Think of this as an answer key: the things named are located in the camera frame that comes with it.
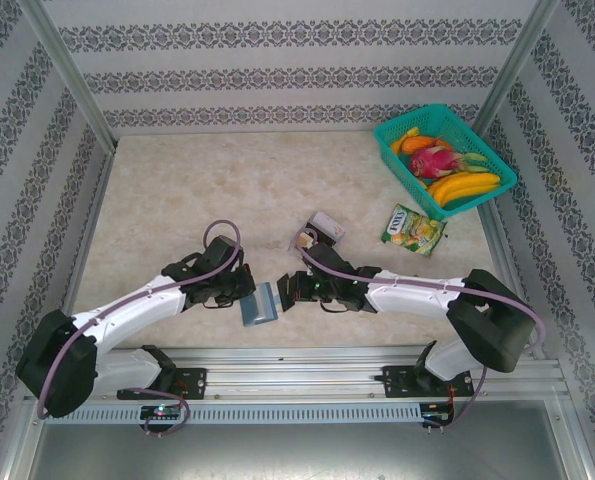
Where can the blue leather card holder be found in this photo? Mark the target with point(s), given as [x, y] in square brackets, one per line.
[258, 310]

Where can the pink dragon fruit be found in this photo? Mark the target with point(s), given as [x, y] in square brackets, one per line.
[429, 162]

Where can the aluminium side rail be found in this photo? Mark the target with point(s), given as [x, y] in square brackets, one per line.
[97, 200]
[497, 240]

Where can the circuit board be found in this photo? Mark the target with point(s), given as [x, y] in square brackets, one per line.
[162, 412]
[434, 416]

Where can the teal plastic basket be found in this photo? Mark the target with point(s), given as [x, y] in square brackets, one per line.
[384, 150]

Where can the grey metal front panel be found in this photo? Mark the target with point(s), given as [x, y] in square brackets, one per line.
[297, 450]

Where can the small yellow fruit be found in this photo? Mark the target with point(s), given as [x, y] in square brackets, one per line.
[410, 133]

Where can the green candy bag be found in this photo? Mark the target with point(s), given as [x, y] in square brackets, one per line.
[412, 230]

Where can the right circuit board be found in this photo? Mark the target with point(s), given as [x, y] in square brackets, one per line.
[434, 416]

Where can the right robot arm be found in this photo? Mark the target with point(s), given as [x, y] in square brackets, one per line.
[492, 320]

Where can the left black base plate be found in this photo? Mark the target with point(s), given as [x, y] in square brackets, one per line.
[194, 382]

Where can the left circuit board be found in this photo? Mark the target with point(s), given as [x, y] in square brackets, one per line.
[162, 412]

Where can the right aluminium frame post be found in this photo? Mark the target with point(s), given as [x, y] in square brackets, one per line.
[517, 70]

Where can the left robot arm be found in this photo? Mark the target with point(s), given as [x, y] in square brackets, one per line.
[57, 365]

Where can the aluminium frame post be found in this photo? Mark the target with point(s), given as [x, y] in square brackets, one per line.
[67, 75]
[517, 70]

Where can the left aluminium side rail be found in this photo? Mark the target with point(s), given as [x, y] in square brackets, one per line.
[97, 200]

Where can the aluminium mounting rail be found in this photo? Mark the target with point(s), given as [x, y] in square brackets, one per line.
[287, 375]

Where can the left aluminium frame post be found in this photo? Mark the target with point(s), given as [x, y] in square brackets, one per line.
[67, 75]

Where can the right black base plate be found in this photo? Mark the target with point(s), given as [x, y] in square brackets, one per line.
[394, 382]

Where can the gold credit card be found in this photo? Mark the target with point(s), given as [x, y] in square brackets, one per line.
[305, 241]

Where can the orange mango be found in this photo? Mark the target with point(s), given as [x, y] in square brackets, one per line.
[414, 145]

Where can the right aluminium side rail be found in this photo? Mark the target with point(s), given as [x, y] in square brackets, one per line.
[497, 240]

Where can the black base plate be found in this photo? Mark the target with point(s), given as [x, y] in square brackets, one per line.
[194, 382]
[394, 382]

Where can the yellow banana bunch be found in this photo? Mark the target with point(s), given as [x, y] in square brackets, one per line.
[457, 187]

